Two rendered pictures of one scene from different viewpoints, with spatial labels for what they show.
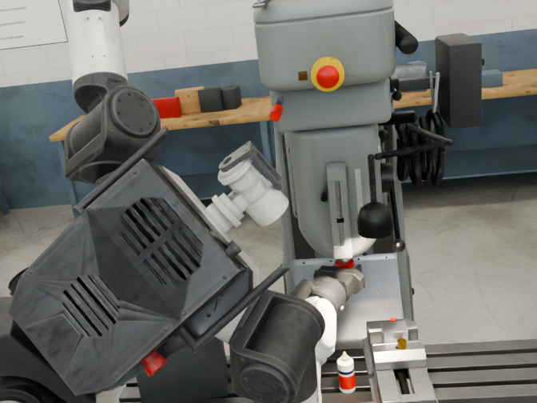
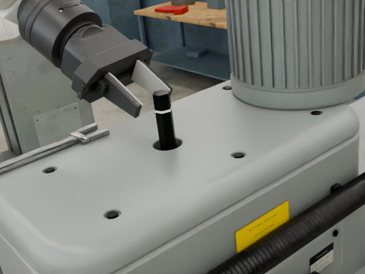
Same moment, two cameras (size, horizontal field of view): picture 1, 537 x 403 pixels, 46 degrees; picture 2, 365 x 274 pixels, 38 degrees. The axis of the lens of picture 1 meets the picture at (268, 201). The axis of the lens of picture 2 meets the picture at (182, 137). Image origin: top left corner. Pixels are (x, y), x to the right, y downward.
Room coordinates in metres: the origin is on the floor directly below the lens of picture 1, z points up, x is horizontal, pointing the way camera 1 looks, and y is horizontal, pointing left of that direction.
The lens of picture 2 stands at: (0.96, -0.61, 2.17)
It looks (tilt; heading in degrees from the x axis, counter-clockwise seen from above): 25 degrees down; 47
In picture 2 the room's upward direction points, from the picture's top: 7 degrees counter-clockwise
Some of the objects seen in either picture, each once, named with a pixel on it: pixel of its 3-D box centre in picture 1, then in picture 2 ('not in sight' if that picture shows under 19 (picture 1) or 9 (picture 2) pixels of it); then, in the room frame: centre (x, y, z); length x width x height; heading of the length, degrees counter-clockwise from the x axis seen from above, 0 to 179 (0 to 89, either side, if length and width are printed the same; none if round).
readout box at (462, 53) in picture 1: (459, 79); not in sight; (1.61, -0.53, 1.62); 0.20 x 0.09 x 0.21; 173
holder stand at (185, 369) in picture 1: (180, 356); not in sight; (1.39, 0.28, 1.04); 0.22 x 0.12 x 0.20; 92
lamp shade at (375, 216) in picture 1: (375, 217); not in sight; (1.17, -0.21, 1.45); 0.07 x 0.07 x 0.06
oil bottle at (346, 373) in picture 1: (346, 370); not in sight; (1.30, -0.14, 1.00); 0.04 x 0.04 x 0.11
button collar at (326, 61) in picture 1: (327, 73); not in sight; (1.13, -0.13, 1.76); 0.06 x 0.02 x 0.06; 83
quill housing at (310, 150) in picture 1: (337, 181); not in sight; (1.36, -0.16, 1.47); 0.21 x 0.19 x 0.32; 83
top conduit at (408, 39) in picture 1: (393, 31); (276, 243); (1.37, -0.31, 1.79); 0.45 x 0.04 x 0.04; 173
